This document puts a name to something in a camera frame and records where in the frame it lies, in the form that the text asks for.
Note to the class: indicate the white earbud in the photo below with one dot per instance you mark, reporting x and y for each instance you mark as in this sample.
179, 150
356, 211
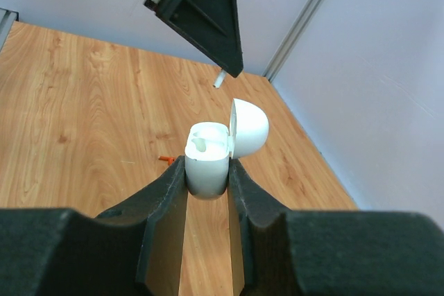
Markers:
219, 79

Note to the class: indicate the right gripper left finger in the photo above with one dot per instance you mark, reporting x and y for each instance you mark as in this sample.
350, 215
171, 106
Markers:
132, 248

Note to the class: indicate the white earbud charging case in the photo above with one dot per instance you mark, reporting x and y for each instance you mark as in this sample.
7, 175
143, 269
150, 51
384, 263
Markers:
210, 146

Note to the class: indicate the orange earbud left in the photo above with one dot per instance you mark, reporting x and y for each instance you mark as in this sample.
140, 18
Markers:
169, 160

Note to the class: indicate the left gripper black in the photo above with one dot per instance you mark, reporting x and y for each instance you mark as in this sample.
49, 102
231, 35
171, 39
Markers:
212, 26

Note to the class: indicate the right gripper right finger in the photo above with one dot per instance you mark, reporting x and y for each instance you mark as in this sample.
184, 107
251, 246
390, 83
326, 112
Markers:
279, 251

